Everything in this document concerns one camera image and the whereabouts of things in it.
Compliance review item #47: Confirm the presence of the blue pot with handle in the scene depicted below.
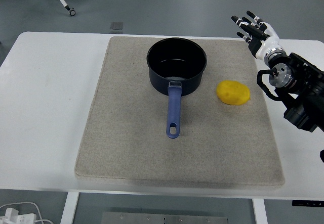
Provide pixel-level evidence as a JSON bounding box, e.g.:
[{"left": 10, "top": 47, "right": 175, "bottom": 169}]
[{"left": 146, "top": 37, "right": 208, "bottom": 139}]

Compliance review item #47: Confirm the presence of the black table control panel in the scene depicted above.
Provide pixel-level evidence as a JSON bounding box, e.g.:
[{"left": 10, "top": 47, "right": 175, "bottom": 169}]
[{"left": 292, "top": 200, "right": 324, "bottom": 207}]

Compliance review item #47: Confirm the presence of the grey metal plate with screws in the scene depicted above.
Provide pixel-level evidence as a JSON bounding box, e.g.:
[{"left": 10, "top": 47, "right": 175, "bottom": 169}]
[{"left": 101, "top": 211, "right": 228, "bottom": 224}]

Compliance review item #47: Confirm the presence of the white table leg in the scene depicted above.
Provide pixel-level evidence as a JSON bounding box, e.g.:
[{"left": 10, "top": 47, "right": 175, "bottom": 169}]
[
  {"left": 252, "top": 198, "right": 268, "bottom": 224},
  {"left": 60, "top": 191, "right": 80, "bottom": 224}
]

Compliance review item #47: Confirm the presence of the white power strip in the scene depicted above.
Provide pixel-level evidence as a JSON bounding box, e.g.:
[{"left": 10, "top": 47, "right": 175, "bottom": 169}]
[{"left": 0, "top": 207, "right": 36, "bottom": 224}]

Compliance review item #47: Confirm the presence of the yellow potato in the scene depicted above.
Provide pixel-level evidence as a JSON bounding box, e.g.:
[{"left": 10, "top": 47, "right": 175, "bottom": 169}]
[{"left": 216, "top": 80, "right": 251, "bottom": 106}]

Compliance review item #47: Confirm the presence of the beige fabric mat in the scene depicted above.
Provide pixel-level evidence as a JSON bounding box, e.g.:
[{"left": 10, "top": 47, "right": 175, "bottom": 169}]
[{"left": 74, "top": 36, "right": 286, "bottom": 190}]

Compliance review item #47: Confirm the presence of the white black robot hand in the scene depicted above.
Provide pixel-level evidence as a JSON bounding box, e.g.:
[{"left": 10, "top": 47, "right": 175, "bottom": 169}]
[{"left": 231, "top": 10, "right": 281, "bottom": 60}]

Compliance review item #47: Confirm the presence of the white cable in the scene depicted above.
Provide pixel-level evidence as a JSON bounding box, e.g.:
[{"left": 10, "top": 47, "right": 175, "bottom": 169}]
[{"left": 0, "top": 202, "right": 53, "bottom": 224}]

